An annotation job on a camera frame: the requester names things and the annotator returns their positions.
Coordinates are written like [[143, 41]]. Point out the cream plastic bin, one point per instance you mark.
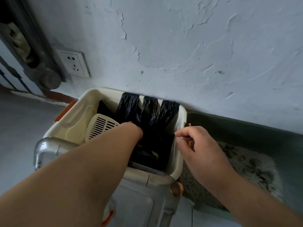
[[75, 120]]

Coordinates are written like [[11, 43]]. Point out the black garbage bag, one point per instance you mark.
[[151, 120]]

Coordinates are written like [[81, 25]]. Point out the grey litter box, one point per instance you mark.
[[272, 144]]

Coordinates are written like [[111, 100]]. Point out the person's right forearm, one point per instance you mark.
[[255, 203]]

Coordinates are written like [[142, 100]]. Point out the person's left hand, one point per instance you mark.
[[135, 132]]

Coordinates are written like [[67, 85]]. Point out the orange lid clip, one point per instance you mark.
[[108, 218]]

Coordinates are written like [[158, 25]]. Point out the cream slotted litter scoop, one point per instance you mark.
[[100, 126]]

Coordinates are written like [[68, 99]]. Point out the dark grey pipe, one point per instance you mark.
[[40, 61]]

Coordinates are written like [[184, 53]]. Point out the copper round knob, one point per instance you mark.
[[177, 189]]

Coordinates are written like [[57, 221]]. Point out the person's left forearm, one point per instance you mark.
[[71, 177]]

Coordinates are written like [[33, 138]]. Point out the orange bin latch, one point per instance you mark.
[[65, 111]]

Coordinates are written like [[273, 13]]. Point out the person's right thumb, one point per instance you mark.
[[184, 144]]

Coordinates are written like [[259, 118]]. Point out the person's right hand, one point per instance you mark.
[[206, 153]]

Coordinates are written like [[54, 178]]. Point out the beige cloth wrap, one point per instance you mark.
[[17, 42]]

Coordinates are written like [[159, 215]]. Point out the white wall socket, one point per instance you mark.
[[74, 64]]

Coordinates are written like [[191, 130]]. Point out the grey cat litter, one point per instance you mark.
[[246, 167]]

